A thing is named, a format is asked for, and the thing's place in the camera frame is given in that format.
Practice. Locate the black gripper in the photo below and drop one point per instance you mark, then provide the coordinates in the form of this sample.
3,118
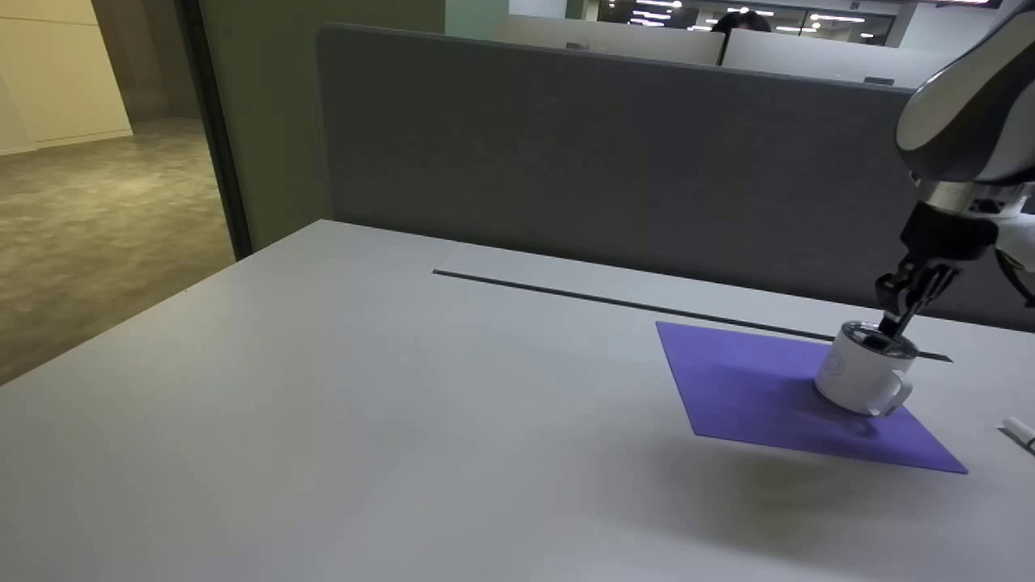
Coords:
931,254

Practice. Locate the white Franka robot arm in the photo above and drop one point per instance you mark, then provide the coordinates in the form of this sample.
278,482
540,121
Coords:
971,118

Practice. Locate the purple mat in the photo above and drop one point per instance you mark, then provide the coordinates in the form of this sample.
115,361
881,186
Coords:
753,398

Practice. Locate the white squeeze tube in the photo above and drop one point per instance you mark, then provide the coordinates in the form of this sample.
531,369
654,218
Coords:
1022,436

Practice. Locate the lit computer monitor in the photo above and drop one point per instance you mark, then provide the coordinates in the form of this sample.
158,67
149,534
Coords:
664,13
850,27

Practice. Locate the grey desk partition panel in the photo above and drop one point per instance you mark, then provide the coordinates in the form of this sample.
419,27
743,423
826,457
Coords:
593,151

